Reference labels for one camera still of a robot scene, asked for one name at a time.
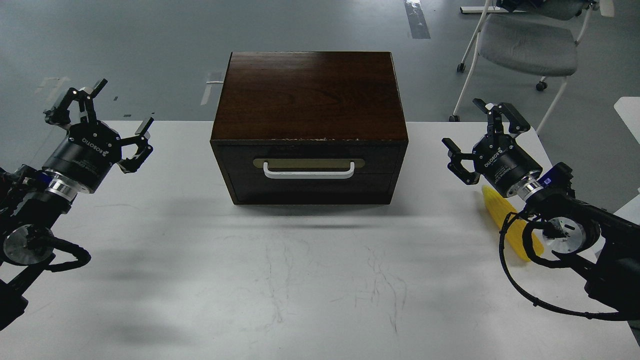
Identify grey office chair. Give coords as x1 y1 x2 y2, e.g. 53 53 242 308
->
449 0 615 133

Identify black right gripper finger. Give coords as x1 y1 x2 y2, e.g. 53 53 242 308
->
441 137 482 186
472 98 531 137

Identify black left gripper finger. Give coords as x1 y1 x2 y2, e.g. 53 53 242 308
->
43 79 108 130
118 117 154 174

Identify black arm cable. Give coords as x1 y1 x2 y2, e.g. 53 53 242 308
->
27 227 93 274
498 211 640 322

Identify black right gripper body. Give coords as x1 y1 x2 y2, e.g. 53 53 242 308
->
471 134 543 198

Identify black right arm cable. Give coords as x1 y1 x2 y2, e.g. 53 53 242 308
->
498 211 640 322

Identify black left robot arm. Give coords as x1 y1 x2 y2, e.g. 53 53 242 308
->
0 79 154 329

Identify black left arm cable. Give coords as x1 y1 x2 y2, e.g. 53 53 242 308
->
27 227 93 274

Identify yellow corn cob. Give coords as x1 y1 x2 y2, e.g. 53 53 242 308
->
481 185 545 263

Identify white drawer handle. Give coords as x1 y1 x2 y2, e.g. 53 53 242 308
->
262 161 355 180

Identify dark wooden drawer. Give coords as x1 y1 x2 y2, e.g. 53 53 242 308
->
214 145 406 205

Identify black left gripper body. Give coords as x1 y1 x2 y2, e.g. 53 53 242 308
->
42 122 122 194

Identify dark wooden cabinet box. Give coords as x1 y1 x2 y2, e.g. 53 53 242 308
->
210 51 409 206

